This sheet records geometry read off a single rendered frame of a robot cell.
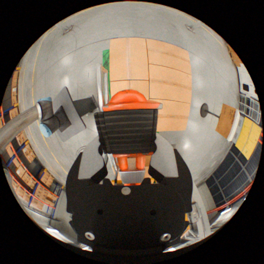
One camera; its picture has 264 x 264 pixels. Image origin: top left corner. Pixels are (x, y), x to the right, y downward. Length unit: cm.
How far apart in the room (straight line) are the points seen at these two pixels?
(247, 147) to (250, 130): 111
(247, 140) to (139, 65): 734
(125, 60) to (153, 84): 39
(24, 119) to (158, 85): 117
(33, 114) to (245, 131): 797
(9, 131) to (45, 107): 36
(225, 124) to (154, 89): 153
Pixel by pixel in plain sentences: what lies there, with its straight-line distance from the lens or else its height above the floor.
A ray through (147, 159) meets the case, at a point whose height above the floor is 87.
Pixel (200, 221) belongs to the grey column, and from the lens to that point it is 164.
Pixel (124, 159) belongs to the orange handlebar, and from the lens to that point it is 16.
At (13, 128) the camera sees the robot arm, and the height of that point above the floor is 131.
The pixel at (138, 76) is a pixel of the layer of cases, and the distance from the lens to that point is 84.
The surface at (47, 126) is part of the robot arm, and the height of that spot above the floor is 101.
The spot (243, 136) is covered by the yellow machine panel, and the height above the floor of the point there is 110.
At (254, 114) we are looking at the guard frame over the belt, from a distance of 733.
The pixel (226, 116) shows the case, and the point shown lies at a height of 78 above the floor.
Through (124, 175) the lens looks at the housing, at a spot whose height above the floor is 126.
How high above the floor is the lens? 136
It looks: 61 degrees down
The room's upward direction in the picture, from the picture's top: 177 degrees clockwise
